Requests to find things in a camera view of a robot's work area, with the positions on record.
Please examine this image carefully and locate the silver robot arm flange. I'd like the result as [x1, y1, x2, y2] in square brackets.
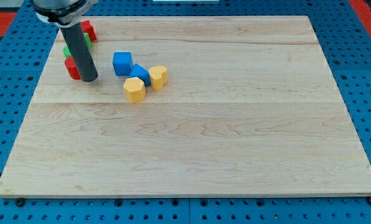
[31, 0, 99, 28]

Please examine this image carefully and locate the yellow heart block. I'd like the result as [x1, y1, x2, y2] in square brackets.
[149, 65, 168, 91]

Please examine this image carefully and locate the blue cube block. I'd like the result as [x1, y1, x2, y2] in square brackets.
[112, 52, 134, 76]

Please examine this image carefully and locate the yellow octagon block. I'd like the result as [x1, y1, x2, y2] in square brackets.
[123, 77, 145, 103]

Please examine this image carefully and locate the blue triangle block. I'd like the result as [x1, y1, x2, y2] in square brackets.
[129, 63, 151, 86]

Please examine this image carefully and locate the light wooden board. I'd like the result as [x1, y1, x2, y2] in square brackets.
[0, 16, 371, 198]

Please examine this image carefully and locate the red cylinder block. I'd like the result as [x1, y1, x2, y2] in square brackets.
[64, 56, 81, 80]

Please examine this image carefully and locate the green block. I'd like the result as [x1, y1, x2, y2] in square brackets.
[63, 33, 92, 58]

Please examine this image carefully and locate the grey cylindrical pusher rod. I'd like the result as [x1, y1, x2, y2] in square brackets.
[60, 23, 98, 82]

